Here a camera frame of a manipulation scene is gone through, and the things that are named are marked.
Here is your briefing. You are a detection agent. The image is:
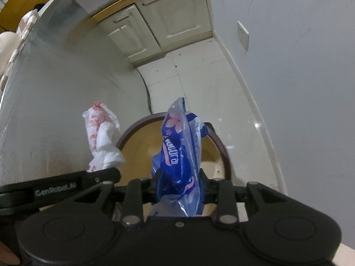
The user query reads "white single wall socket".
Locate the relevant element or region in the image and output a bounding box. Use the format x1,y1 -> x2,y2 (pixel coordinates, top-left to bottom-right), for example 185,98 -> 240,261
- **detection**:
237,21 -> 250,51

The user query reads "white cat figurine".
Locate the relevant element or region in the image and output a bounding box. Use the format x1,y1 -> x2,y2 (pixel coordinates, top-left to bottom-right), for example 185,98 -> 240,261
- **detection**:
0,32 -> 22,76

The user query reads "cream cabinet door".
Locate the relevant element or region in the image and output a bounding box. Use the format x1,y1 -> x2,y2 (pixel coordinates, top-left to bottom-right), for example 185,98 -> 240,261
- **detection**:
99,4 -> 162,59
135,0 -> 213,48

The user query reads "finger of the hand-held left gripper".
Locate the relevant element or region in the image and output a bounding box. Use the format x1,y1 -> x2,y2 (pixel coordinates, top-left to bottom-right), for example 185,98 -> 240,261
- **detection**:
86,167 -> 121,190

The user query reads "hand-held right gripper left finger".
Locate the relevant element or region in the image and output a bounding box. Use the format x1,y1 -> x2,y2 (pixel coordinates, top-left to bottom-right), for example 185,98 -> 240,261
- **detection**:
67,168 -> 165,226

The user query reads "white red plastic bag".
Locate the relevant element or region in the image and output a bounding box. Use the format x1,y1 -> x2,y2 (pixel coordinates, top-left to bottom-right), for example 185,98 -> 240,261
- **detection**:
82,101 -> 126,172

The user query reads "round wooden bin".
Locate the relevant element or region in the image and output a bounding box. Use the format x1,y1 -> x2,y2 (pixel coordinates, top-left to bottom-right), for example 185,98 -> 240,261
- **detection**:
115,113 -> 232,218

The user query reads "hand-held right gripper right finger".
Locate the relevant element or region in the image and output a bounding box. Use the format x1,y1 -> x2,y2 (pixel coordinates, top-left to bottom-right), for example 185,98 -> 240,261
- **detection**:
197,168 -> 294,225

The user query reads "blue floral plastic wrapper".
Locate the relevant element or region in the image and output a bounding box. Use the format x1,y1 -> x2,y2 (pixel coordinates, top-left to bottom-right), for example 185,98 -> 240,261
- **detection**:
151,97 -> 214,218

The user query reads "beige white checkered tablecloth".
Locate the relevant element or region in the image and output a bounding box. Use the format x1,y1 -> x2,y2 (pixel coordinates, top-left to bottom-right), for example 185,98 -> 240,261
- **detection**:
0,10 -> 38,95

